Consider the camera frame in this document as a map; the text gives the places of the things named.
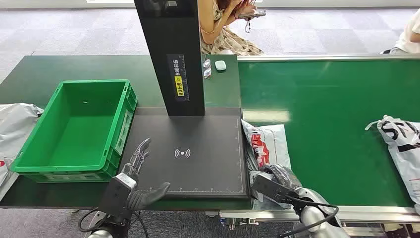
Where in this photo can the mint earbud case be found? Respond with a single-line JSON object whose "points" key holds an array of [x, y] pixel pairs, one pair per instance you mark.
{"points": [[220, 65]]}

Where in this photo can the black and yellow tower label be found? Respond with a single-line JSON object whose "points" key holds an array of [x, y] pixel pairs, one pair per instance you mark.
{"points": [[178, 78]]}

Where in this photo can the person in white top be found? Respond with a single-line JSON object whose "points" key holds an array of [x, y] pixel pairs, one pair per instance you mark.
{"points": [[410, 36]]}

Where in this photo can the grey package with red print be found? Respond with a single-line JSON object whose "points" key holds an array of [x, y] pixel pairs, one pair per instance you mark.
{"points": [[275, 138]]}

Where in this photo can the grey package with black lettering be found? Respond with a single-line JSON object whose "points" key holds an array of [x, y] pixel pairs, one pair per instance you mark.
{"points": [[403, 154]]}

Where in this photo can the dark green table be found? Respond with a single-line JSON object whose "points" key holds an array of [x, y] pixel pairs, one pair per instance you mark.
{"points": [[39, 72]]}

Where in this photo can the eyeglasses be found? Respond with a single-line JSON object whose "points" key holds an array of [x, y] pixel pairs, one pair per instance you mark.
{"points": [[206, 73]]}

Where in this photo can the black scanner tower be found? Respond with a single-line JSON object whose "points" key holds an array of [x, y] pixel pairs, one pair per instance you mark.
{"points": [[164, 33]]}

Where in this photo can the black scanner platform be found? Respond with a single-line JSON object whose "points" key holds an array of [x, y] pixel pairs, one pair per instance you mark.
{"points": [[206, 170]]}

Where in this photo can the green conveyor belt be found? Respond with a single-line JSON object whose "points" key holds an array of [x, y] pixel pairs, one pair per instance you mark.
{"points": [[328, 98]]}

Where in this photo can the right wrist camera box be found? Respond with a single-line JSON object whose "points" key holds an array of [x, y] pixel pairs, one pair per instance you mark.
{"points": [[269, 189]]}

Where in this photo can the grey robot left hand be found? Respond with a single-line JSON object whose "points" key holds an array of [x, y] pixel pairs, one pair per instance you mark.
{"points": [[144, 154]]}

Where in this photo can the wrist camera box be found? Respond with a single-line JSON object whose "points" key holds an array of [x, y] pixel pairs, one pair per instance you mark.
{"points": [[115, 197], [269, 189]]}

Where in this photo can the smartphone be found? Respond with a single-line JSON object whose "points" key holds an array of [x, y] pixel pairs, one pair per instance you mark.
{"points": [[252, 14]]}

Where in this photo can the green plastic crate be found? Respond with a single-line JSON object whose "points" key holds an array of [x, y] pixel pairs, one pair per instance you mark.
{"points": [[78, 138]]}

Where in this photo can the person holding phone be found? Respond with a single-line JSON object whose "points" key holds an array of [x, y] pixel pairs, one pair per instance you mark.
{"points": [[226, 39]]}

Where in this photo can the plain grey package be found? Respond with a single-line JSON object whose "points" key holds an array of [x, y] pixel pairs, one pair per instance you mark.
{"points": [[16, 124]]}

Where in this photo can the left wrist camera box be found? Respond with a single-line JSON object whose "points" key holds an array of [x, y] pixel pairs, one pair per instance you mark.
{"points": [[115, 197]]}

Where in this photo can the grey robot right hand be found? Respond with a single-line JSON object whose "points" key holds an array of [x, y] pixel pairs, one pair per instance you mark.
{"points": [[282, 174]]}

